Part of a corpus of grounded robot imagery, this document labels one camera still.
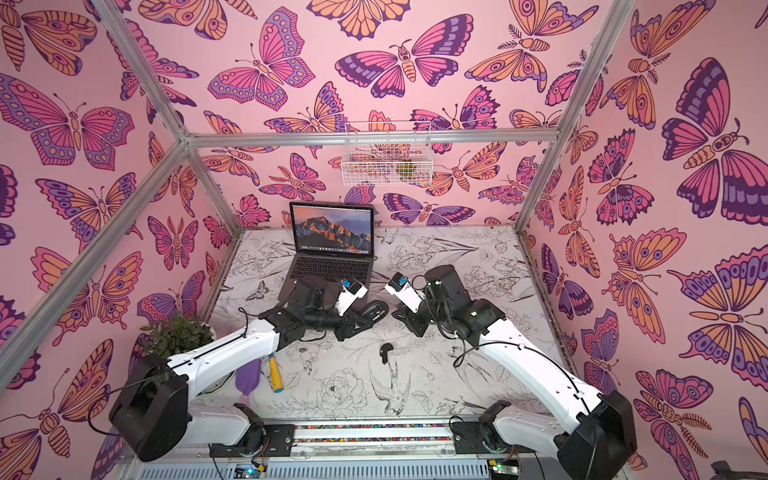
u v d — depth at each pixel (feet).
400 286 2.09
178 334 2.44
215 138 3.02
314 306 2.18
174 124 2.90
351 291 2.32
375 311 2.49
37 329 1.75
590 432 1.23
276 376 2.74
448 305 1.85
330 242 3.60
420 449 2.39
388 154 3.14
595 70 2.55
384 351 2.87
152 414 1.36
